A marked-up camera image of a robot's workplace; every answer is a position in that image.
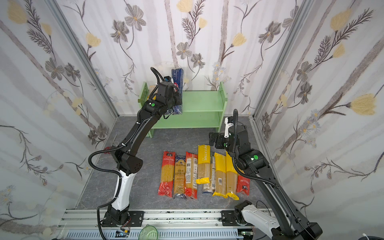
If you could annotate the blue Barilla spaghetti box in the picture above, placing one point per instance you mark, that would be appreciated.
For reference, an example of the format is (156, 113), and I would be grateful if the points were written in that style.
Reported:
(178, 80)

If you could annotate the yellow Pastatime bag right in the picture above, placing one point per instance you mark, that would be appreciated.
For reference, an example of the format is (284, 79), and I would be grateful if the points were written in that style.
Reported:
(231, 179)

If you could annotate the white slotted cable duct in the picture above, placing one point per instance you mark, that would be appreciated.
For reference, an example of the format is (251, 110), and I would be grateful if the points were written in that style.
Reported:
(164, 234)

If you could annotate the red white-label spaghetti bag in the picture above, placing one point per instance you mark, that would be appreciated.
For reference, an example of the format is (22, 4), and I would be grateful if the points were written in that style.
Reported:
(191, 186)

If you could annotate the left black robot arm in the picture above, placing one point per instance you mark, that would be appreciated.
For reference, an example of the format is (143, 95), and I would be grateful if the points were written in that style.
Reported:
(115, 213)

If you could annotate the green round plastic lid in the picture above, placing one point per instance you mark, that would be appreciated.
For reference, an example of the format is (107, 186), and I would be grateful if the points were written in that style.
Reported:
(148, 233)

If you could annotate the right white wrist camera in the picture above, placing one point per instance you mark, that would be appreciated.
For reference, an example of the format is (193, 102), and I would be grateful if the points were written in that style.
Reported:
(228, 123)

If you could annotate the green two-tier shelf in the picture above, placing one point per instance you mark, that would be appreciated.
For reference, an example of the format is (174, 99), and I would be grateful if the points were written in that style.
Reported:
(201, 109)

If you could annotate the red spaghetti bag far right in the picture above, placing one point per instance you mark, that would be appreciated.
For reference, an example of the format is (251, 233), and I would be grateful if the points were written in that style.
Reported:
(243, 185)

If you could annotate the clear barcode spaghetti bag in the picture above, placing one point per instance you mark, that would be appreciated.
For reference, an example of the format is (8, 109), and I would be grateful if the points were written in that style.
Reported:
(211, 186)

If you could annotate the blue gold Meli pasta bag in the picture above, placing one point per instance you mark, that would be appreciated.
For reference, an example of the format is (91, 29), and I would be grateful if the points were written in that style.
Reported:
(179, 177)

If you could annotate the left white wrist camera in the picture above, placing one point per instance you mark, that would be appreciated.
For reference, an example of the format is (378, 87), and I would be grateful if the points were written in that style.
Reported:
(168, 79)

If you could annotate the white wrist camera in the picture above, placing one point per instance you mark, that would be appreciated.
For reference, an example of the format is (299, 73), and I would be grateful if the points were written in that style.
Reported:
(168, 79)
(228, 123)

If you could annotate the red handled scissors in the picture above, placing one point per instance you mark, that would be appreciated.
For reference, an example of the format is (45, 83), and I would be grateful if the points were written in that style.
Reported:
(105, 148)

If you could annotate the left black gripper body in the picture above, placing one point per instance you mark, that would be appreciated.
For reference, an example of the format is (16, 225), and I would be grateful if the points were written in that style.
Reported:
(176, 98)

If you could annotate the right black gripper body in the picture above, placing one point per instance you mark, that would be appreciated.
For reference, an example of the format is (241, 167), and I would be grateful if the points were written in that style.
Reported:
(216, 139)

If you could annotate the yellow Pastatime spaghetti bag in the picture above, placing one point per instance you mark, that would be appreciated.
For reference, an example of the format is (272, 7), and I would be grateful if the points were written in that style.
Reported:
(204, 164)

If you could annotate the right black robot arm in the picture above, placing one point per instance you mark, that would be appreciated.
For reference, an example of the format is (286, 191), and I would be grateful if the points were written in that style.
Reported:
(288, 223)

